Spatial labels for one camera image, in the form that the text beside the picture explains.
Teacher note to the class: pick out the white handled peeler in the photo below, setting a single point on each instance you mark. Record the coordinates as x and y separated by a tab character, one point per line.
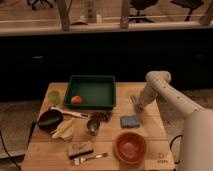
72	113

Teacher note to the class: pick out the office chair centre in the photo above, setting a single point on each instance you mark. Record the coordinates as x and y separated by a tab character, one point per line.
141	5

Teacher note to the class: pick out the green cucumber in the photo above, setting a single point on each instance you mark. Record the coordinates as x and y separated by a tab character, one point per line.
48	121

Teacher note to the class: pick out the silver fork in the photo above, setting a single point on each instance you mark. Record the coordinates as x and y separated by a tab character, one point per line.
80	160

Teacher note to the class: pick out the office chair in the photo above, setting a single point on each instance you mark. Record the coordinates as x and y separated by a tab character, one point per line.
42	3
190	4
141	5

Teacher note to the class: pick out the green plastic tray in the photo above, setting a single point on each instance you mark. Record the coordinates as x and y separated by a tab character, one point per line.
97	92

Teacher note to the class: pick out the red bowl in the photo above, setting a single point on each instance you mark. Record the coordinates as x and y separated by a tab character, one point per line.
129	148

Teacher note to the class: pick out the brown pine cone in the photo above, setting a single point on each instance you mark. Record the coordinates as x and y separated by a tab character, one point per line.
102	116

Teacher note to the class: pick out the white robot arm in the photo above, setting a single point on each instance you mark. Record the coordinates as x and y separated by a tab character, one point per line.
196	148

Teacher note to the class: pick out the office chair left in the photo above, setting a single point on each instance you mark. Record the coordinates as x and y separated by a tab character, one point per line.
42	3

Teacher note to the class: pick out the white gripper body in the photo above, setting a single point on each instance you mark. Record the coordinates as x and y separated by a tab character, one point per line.
147	96

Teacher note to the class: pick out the office chair right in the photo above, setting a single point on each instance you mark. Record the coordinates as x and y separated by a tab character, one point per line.
190	4

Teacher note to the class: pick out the orange fruit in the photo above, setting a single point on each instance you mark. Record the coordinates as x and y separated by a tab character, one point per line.
76	100

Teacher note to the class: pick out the black bowl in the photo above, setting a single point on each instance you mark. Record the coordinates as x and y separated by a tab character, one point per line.
50	114

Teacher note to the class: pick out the grey towel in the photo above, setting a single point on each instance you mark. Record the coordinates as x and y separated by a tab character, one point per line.
136	105

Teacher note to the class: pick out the wooden block brush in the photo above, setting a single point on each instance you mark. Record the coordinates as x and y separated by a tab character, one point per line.
77	149

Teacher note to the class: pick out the blue sponge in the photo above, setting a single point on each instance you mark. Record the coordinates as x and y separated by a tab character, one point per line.
129	122

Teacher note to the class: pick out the metal measuring cup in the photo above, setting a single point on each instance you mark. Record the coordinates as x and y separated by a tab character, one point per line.
93	126

